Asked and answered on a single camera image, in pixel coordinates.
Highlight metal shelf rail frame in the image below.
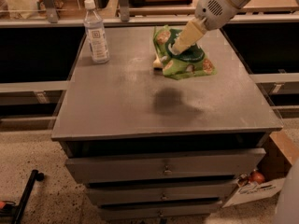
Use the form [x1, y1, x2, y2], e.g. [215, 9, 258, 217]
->
[0, 0, 299, 29]

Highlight bottom grey drawer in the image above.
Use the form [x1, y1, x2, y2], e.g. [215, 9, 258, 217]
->
[100, 201, 222, 220]

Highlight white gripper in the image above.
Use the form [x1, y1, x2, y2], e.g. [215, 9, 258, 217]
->
[171, 0, 245, 55]

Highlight middle grey drawer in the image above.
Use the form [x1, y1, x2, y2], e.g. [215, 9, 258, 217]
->
[86, 180, 236, 205]

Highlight green rice chip bag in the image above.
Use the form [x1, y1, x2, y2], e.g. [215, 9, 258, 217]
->
[153, 25, 217, 80]

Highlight clear plastic water bottle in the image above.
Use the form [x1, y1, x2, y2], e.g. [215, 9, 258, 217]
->
[83, 0, 109, 63]

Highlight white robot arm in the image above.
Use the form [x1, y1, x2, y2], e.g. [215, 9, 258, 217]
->
[172, 0, 299, 224]

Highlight top grey drawer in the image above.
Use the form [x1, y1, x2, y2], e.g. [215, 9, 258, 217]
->
[65, 148, 265, 183]

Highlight red onion in box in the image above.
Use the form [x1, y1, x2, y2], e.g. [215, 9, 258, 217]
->
[250, 170, 265, 184]

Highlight cardboard box with items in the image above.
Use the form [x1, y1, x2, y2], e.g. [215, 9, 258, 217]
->
[224, 131, 299, 207]

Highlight yellow sponge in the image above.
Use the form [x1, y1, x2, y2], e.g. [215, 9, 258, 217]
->
[152, 56, 163, 69]

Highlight grey drawer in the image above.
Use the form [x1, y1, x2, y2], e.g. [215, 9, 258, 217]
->
[86, 180, 236, 205]
[100, 201, 222, 220]
[65, 148, 265, 183]

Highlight grey drawer cabinet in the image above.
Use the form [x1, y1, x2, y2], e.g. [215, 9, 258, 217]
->
[52, 27, 281, 212]

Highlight black stand leg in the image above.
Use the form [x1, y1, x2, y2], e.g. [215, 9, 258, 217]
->
[10, 170, 45, 224]

